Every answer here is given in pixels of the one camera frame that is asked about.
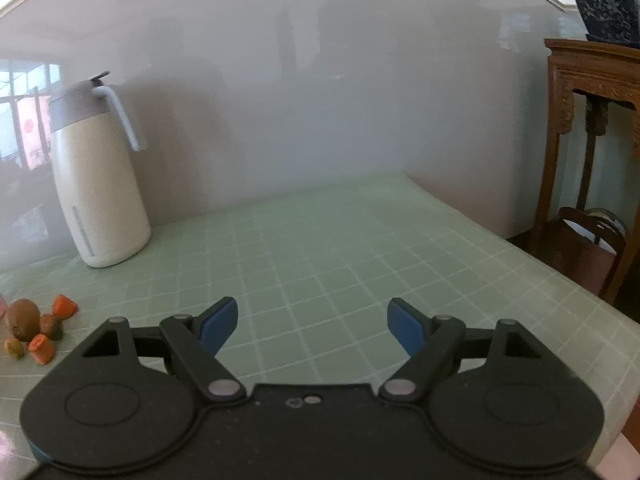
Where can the white thermos jug blue lid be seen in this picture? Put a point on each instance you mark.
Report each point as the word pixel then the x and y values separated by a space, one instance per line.
pixel 95 195

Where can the brown wooden plant stand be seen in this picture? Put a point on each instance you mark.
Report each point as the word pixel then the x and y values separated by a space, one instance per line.
pixel 562 90

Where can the small tan longan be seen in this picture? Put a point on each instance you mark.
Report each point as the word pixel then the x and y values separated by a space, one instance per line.
pixel 14 348

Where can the green checked tablecloth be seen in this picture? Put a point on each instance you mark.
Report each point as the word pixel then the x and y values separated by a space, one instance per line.
pixel 325 250

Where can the orange carrot piece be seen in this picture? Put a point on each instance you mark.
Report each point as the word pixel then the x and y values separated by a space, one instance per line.
pixel 65 306
pixel 41 349

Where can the brown kiwi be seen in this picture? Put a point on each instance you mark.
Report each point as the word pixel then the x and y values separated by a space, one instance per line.
pixel 22 319

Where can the reddish brown chestnut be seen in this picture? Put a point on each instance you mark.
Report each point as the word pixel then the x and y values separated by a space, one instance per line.
pixel 51 327

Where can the dark patterned plant pot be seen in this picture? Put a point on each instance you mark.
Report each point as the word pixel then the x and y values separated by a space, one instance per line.
pixel 605 10

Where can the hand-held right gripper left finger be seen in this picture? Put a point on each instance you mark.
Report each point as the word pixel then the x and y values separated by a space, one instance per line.
pixel 220 322

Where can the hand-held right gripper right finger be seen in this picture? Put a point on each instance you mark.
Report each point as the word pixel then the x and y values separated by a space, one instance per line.
pixel 406 322

